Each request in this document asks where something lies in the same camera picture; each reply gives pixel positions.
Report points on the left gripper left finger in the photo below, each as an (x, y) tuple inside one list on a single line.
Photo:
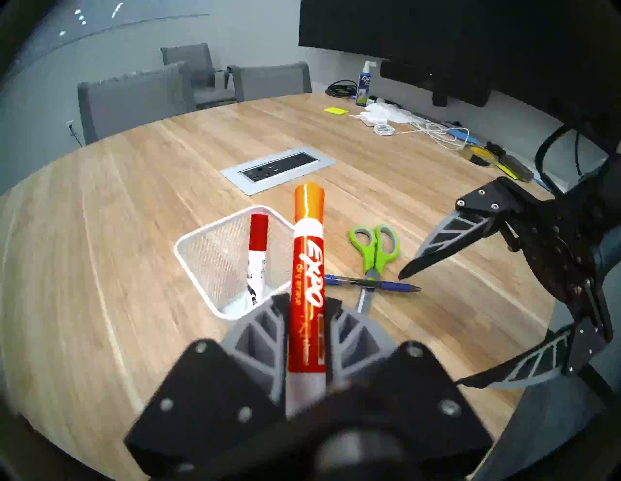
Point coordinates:
[(208, 402)]

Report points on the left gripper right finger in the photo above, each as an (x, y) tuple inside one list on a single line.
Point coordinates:
[(402, 397)]

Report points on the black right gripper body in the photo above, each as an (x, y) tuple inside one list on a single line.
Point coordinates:
[(567, 242)]

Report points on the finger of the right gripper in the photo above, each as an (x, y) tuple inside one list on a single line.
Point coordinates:
[(533, 363), (461, 232)]

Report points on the orange cap white marker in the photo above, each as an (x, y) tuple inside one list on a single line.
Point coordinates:
[(308, 271)]

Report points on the red cap dotted marker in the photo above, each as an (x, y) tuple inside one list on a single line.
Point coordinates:
[(258, 242)]

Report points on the blue ballpoint pen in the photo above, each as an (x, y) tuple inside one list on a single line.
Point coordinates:
[(388, 285)]

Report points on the white mesh pen holder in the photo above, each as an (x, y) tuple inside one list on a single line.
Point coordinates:
[(208, 262)]

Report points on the yellow tape measure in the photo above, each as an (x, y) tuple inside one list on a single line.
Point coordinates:
[(514, 168)]

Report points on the blue flat object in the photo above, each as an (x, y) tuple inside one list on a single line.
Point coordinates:
[(463, 136)]

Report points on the black video sound bar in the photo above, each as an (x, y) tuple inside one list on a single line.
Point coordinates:
[(432, 80)]

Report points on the yellow sticky note pad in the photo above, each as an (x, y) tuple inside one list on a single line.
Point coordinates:
[(336, 111)]

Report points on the whiteboard cleaner spray bottle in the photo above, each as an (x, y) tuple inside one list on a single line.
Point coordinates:
[(363, 87)]

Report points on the grey table power outlet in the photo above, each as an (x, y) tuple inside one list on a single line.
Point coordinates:
[(276, 169)]

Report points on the low grey mesh chair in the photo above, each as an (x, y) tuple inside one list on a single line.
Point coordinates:
[(271, 82)]

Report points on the wide grey mesh chair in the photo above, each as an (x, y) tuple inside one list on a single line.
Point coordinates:
[(131, 102)]

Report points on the grey armrest office chair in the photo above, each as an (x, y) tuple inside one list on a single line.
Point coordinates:
[(194, 63)]

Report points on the large black wall screen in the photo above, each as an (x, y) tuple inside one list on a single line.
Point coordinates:
[(461, 34)]

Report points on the glass wall board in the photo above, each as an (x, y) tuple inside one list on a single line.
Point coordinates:
[(121, 24)]

